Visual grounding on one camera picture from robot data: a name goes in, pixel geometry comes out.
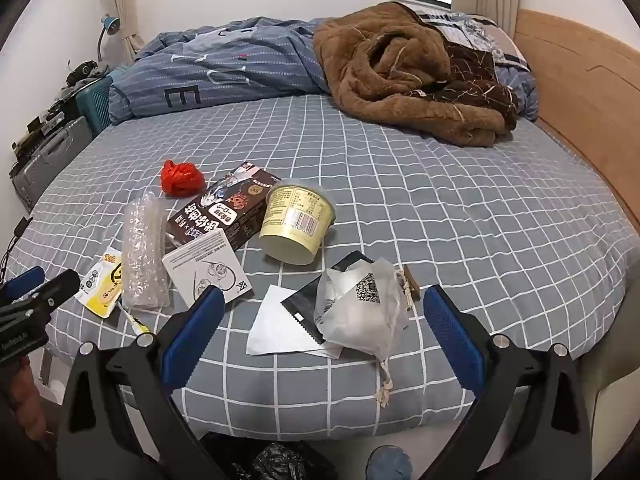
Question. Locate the brown cardboard tag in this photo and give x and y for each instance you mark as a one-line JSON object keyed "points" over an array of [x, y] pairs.
{"points": [[411, 277]]}

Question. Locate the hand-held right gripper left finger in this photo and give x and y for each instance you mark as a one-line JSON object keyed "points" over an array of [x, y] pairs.
{"points": [[192, 332]]}

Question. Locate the white yellow snack packet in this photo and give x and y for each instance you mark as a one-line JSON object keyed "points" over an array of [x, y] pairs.
{"points": [[102, 285]]}

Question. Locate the teal suitcase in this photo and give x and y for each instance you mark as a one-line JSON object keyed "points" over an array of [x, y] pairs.
{"points": [[95, 102]]}

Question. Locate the blue striped duvet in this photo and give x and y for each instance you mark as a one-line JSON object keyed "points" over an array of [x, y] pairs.
{"points": [[225, 75]]}

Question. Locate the brown fleece blanket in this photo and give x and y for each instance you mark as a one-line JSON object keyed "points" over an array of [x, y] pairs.
{"points": [[390, 75]]}

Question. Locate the wooden headboard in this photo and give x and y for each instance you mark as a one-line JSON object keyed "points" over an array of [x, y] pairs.
{"points": [[590, 100]]}

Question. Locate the grey checked bed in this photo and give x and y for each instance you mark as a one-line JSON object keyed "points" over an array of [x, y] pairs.
{"points": [[450, 210]]}

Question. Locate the clear bubble wrap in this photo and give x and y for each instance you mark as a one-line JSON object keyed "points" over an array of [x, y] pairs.
{"points": [[142, 255]]}

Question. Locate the blue white patterned pillow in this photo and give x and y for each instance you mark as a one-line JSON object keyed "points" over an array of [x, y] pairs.
{"points": [[475, 30]]}

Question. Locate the person's left hand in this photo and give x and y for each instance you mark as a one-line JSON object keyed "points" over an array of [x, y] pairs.
{"points": [[32, 400]]}

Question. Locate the beige padded panel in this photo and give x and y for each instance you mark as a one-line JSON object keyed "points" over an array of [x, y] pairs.
{"points": [[612, 410]]}

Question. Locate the silver yellow wrapper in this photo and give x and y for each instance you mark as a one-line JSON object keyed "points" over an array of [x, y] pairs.
{"points": [[137, 324]]}

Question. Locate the white printed booklet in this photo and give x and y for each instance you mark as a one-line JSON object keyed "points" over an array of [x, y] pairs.
{"points": [[200, 260]]}

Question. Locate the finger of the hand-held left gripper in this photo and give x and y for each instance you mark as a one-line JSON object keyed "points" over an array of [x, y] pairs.
{"points": [[22, 280], [57, 287]]}

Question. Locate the red plastic bag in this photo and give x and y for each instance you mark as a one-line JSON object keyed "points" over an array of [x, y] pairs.
{"points": [[181, 179]]}

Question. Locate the brown printed carton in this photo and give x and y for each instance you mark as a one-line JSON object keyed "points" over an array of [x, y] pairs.
{"points": [[220, 215]]}

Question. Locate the trash bin with black bag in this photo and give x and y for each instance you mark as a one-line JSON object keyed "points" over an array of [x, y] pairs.
{"points": [[280, 465]]}

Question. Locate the blue desk lamp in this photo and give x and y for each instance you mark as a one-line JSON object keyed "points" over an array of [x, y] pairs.
{"points": [[110, 25]]}

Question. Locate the black sachet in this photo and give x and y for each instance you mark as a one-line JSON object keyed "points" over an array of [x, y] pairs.
{"points": [[300, 307]]}

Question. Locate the blue fuzzy slipper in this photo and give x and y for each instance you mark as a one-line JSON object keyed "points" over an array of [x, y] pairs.
{"points": [[390, 464]]}

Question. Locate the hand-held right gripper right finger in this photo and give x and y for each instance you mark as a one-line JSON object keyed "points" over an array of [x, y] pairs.
{"points": [[455, 340]]}

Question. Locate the cream plastic cup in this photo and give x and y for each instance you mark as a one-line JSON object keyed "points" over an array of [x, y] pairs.
{"points": [[295, 225]]}

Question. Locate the dark clutter pile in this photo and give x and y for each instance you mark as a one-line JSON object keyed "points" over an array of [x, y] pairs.
{"points": [[85, 72]]}

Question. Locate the white paper sheet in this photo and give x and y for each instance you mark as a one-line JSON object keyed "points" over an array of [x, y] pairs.
{"points": [[275, 327]]}

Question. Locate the grey suitcase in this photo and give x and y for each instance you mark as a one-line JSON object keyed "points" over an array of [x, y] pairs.
{"points": [[47, 160]]}

